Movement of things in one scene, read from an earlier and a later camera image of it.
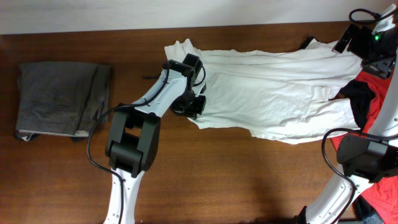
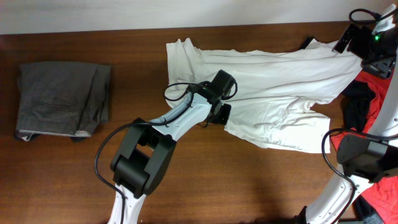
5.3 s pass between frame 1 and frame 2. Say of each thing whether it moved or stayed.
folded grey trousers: stayed
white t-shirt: moved
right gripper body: stayed
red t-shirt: stayed
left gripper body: moved
